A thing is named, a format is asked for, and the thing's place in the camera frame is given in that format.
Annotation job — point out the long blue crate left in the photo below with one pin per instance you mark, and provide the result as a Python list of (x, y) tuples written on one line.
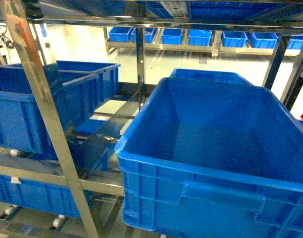
[(63, 95)]

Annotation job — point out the lower left blue bin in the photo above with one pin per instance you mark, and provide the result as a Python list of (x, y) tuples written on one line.
[(33, 194)]

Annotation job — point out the middle blue handled crate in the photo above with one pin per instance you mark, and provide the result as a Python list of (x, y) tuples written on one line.
[(213, 160)]

